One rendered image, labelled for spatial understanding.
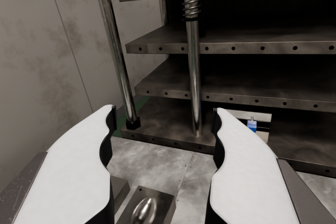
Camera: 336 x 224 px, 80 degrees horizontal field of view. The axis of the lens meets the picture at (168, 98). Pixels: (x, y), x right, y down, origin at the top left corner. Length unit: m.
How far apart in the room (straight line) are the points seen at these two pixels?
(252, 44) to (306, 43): 0.19
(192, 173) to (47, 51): 1.75
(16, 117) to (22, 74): 0.37
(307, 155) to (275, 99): 0.30
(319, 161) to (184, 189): 0.61
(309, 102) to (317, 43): 0.25
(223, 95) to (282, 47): 0.33
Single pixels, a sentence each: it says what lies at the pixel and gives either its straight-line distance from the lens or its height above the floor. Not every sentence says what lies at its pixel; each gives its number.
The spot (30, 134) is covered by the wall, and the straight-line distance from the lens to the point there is 2.24.
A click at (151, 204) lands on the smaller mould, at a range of 0.82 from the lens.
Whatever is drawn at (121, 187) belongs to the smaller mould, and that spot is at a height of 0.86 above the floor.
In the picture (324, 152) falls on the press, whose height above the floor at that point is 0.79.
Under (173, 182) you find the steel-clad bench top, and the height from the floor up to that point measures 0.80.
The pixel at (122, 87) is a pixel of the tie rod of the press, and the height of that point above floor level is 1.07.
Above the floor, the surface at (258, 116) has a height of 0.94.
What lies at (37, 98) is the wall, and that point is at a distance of 2.19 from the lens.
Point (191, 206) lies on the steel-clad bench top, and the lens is 0.86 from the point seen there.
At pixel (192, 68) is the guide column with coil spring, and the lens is 0.95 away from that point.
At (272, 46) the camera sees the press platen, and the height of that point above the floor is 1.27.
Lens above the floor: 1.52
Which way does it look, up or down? 28 degrees down
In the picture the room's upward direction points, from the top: 7 degrees counter-clockwise
